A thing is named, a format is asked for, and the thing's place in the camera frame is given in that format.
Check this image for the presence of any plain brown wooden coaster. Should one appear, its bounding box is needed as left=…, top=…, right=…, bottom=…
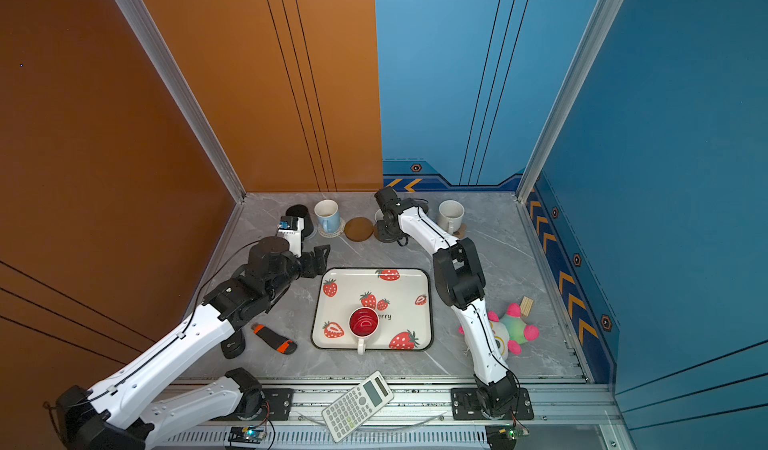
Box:
left=344, top=217, right=374, bottom=242

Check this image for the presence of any white mug blue handle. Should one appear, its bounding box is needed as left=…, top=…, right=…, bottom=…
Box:
left=314, top=199, right=341, bottom=232

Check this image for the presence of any black mug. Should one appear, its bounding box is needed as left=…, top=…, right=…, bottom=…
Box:
left=285, top=204, right=315, bottom=239

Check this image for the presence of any white speckled mug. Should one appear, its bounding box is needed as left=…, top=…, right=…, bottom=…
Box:
left=438, top=200, right=465, bottom=234

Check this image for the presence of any paw shaped wooden coaster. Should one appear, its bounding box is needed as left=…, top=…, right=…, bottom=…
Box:
left=453, top=223, right=467, bottom=239

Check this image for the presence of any red interior mug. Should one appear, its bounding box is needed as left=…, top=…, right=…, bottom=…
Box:
left=348, top=307, right=379, bottom=355

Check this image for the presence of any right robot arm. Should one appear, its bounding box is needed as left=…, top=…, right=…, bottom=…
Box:
left=376, top=205, right=520, bottom=419

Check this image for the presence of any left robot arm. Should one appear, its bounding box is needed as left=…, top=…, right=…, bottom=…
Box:
left=49, top=236, right=330, bottom=449

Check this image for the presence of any strawberry print serving tray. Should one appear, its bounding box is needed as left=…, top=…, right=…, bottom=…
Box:
left=311, top=268, right=433, bottom=353

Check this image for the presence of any black orange tool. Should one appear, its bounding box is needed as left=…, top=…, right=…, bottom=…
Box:
left=252, top=323, right=298, bottom=355

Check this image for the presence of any black computer mouse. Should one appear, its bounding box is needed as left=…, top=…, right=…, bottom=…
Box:
left=220, top=329, right=246, bottom=360

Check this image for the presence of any white scientific calculator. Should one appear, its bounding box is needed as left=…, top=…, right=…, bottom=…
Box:
left=321, top=371, right=394, bottom=443

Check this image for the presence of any small wooden block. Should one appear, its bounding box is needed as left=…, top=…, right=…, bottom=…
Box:
left=520, top=296, right=534, bottom=318

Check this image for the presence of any white unicorn plush toy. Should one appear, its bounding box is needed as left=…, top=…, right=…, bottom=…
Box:
left=455, top=303, right=540, bottom=360

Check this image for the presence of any left circuit board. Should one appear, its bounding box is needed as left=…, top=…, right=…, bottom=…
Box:
left=227, top=426, right=270, bottom=449

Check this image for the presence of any circuit board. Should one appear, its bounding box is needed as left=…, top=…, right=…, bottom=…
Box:
left=227, top=426, right=270, bottom=449
left=484, top=425, right=529, bottom=450

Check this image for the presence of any right circuit board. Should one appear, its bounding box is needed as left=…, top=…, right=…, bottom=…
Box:
left=484, top=425, right=529, bottom=450

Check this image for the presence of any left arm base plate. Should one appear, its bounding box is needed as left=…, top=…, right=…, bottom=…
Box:
left=214, top=388, right=294, bottom=423

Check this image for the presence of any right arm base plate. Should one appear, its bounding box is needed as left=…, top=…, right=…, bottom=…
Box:
left=450, top=387, right=535, bottom=421

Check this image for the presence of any aluminium front rail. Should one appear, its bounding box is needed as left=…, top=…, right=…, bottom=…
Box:
left=107, top=377, right=637, bottom=450

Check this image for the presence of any left aluminium corner post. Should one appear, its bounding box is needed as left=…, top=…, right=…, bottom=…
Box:
left=114, top=0, right=246, bottom=203

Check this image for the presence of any aluminium corner post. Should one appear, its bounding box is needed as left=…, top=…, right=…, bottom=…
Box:
left=515, top=0, right=624, bottom=203
left=114, top=0, right=246, bottom=203

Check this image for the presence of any right aluminium corner post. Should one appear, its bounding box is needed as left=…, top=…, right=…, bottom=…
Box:
left=515, top=0, right=624, bottom=203

